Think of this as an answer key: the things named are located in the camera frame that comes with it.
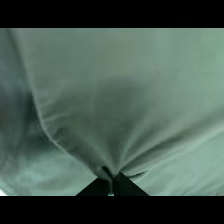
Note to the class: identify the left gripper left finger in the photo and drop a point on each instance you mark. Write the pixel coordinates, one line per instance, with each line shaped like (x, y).
(98, 189)

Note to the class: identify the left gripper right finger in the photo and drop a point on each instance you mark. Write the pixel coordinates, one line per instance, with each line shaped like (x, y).
(128, 188)

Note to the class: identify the pale green garment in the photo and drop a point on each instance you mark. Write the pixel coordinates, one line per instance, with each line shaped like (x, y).
(126, 100)

